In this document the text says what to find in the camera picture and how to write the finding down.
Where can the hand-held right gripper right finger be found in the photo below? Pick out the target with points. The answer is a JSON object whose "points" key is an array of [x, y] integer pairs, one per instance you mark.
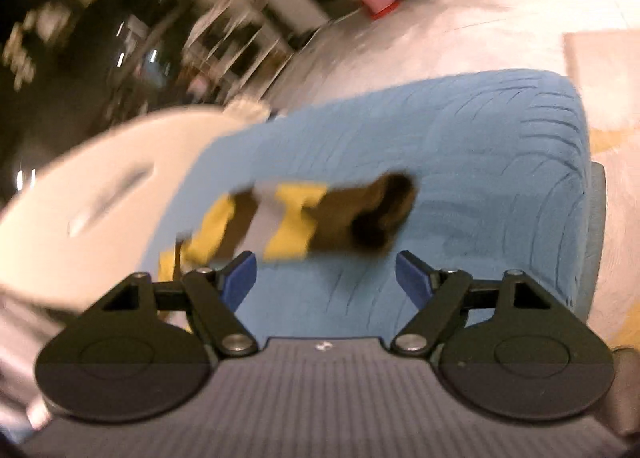
{"points": [[412, 278]]}

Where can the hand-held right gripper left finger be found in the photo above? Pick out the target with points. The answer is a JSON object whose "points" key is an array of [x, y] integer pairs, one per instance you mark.
{"points": [[240, 275]]}

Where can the blue textured mat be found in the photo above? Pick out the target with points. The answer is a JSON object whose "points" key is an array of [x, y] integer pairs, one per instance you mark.
{"points": [[475, 163]]}

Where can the beige chair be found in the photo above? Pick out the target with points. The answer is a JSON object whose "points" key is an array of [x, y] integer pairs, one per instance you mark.
{"points": [[100, 188]]}

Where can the white shoe rack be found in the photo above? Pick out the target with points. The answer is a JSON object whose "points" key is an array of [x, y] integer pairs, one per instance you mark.
{"points": [[240, 48]]}

